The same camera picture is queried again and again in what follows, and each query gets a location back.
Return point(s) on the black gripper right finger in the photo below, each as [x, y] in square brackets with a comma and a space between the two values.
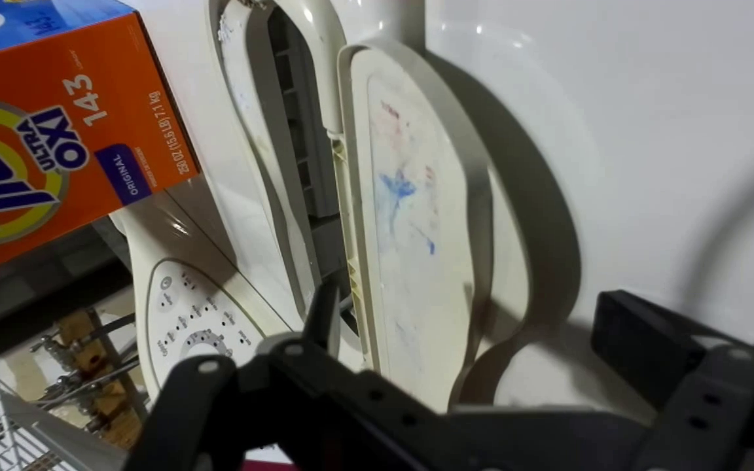
[719, 408]

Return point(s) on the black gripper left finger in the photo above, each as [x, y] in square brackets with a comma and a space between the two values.
[221, 420]

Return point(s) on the cream oval compartment lid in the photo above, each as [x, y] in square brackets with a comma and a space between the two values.
[413, 245]

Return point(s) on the white washing machine with dial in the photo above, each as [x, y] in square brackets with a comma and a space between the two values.
[210, 174]

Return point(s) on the oval dial control panel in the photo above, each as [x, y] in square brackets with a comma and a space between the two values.
[189, 317]

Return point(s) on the orange blue Tide detergent box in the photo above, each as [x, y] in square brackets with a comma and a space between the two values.
[53, 132]

